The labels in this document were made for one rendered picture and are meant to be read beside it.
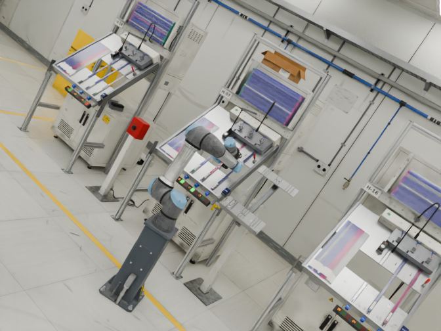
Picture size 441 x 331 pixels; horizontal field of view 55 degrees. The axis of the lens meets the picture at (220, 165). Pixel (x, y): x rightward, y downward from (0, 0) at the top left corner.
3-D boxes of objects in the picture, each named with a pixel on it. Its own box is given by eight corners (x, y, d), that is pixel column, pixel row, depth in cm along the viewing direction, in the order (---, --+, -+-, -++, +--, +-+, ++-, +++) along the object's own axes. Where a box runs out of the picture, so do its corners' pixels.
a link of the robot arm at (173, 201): (170, 219, 254) (181, 200, 251) (155, 205, 260) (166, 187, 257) (182, 218, 265) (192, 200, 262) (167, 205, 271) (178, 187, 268)
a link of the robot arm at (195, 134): (157, 205, 259) (209, 131, 254) (142, 191, 265) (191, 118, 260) (167, 207, 269) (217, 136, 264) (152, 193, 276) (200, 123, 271)
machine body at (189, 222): (193, 267, 359) (230, 207, 345) (138, 217, 387) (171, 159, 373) (227, 256, 416) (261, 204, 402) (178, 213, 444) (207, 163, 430)
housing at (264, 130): (273, 152, 351) (275, 141, 340) (229, 121, 371) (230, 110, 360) (279, 147, 355) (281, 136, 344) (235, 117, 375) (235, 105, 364)
